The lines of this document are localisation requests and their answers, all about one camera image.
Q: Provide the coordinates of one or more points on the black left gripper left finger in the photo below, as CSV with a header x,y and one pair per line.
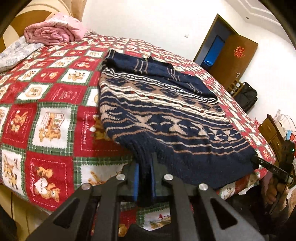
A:
x,y
91,212

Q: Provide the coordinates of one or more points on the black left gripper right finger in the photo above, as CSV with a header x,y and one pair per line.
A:
x,y
197,212

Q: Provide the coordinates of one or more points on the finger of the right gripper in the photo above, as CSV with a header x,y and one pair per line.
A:
x,y
261,162

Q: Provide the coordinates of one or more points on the navy patterned knit sweater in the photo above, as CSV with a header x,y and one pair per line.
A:
x,y
160,114

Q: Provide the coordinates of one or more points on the person's right hand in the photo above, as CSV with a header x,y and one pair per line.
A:
x,y
276,193

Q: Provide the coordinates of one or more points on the brown wooden cabinet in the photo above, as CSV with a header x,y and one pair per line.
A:
x,y
272,135

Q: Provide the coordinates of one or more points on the shopping bags pile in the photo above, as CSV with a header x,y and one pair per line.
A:
x,y
285,125

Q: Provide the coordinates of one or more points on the black bag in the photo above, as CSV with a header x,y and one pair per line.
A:
x,y
246,97

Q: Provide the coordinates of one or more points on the wooden chair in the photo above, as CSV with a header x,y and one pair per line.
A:
x,y
234,88

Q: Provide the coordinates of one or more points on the red teddy bear bedspread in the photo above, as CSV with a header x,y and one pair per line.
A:
x,y
51,138

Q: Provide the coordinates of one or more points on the red door decoration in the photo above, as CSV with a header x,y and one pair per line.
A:
x,y
239,52

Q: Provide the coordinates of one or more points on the brown wooden door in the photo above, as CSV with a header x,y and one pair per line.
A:
x,y
216,54

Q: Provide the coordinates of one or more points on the grey floral pillow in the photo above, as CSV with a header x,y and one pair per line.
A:
x,y
17,52

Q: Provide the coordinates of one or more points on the pink folded quilt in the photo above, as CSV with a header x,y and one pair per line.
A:
x,y
58,29

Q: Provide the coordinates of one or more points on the cream and brown headboard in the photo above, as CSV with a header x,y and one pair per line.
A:
x,y
25,13

